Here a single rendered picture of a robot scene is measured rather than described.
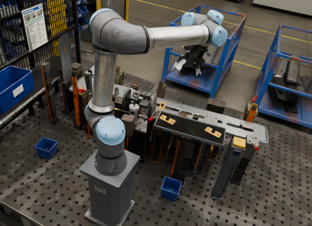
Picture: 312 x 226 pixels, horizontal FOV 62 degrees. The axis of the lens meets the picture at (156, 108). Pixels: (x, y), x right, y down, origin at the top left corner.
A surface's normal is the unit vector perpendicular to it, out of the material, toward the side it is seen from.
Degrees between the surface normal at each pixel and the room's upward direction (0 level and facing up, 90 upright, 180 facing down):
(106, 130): 7
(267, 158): 0
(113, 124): 7
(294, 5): 90
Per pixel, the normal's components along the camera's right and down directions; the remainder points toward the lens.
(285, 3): -0.40, 0.52
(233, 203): 0.11, -0.79
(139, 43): 0.29, 0.46
